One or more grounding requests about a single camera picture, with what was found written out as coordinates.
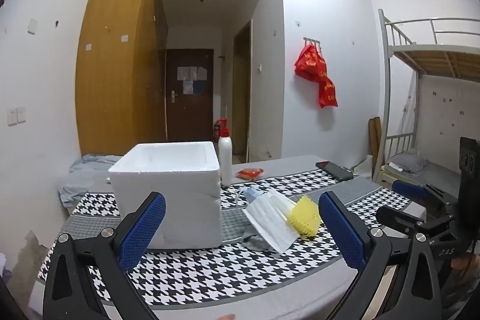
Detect houndstooth printed cloth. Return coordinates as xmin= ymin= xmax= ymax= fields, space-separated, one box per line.
xmin=39 ymin=164 xmax=426 ymax=309

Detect metal bunk bed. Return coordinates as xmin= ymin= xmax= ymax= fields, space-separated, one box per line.
xmin=371 ymin=9 xmax=480 ymax=189

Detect yellow foam net sleeve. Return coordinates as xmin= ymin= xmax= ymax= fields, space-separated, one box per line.
xmin=287 ymin=194 xmax=322 ymax=239

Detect white pump bottle red cap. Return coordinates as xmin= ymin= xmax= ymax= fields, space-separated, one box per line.
xmin=218 ymin=118 xmax=233 ymax=186

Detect red plastic bag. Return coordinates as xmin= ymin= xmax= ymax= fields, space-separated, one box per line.
xmin=294 ymin=43 xmax=329 ymax=82
xmin=318 ymin=76 xmax=339 ymax=109

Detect crumpled light blue cloth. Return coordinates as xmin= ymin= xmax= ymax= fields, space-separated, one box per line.
xmin=58 ymin=154 xmax=122 ymax=208

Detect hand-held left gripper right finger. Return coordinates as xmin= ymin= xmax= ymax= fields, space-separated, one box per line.
xmin=318 ymin=191 xmax=443 ymax=320

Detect grey sock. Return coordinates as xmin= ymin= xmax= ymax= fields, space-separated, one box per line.
xmin=242 ymin=224 xmax=272 ymax=251

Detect black smartphone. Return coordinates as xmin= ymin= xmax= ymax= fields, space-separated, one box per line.
xmin=315 ymin=161 xmax=355 ymax=181

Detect dark brown door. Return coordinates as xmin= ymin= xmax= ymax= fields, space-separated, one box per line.
xmin=166 ymin=49 xmax=214 ymax=141

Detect wooden boards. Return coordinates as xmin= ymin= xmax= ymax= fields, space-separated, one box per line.
xmin=368 ymin=117 xmax=383 ymax=171

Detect double wall socket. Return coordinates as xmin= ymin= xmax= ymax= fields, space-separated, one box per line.
xmin=7 ymin=107 xmax=27 ymax=126

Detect white paper notices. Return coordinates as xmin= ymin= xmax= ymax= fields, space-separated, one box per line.
xmin=177 ymin=67 xmax=208 ymax=81

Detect blue paper notice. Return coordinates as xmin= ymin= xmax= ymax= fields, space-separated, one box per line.
xmin=183 ymin=80 xmax=205 ymax=94

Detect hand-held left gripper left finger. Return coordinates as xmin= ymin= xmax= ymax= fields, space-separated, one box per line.
xmin=42 ymin=191 xmax=167 ymax=320

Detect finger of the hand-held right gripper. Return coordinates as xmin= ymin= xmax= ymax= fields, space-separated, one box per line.
xmin=392 ymin=180 xmax=460 ymax=211
xmin=376 ymin=205 xmax=432 ymax=236

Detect white foam box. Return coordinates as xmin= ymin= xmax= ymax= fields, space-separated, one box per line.
xmin=108 ymin=142 xmax=222 ymax=250

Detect red snack packet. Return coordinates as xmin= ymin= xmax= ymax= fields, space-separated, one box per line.
xmin=235 ymin=167 xmax=265 ymax=181

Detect grey pillow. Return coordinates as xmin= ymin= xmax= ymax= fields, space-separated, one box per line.
xmin=388 ymin=152 xmax=428 ymax=174

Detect white face mask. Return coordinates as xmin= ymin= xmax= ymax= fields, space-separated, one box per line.
xmin=236 ymin=189 xmax=306 ymax=254

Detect wooden wardrobe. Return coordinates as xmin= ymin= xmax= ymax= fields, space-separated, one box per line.
xmin=75 ymin=0 xmax=169 ymax=157

